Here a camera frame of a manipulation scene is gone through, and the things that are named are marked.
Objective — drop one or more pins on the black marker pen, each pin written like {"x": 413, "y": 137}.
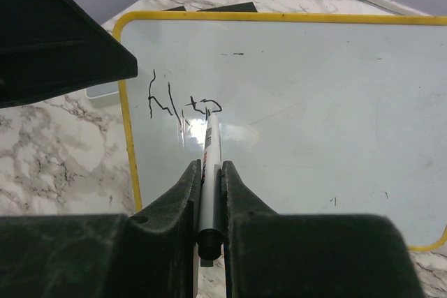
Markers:
{"x": 210, "y": 231}

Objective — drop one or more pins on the yellow framed whiteboard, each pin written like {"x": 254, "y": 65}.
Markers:
{"x": 320, "y": 114}

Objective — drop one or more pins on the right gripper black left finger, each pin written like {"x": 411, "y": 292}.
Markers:
{"x": 149, "y": 254}

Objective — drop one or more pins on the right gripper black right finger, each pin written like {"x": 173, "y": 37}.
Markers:
{"x": 314, "y": 255}

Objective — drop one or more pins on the black rectangular pad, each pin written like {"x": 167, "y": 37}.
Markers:
{"x": 247, "y": 7}
{"x": 177, "y": 9}

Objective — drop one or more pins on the black rectangular pad lower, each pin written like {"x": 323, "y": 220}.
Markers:
{"x": 177, "y": 9}

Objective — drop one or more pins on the grey white eraser block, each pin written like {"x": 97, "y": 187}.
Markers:
{"x": 102, "y": 90}

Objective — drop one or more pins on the black rectangular pad upper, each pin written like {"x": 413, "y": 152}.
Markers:
{"x": 247, "y": 7}

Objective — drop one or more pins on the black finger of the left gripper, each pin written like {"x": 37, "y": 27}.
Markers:
{"x": 52, "y": 47}

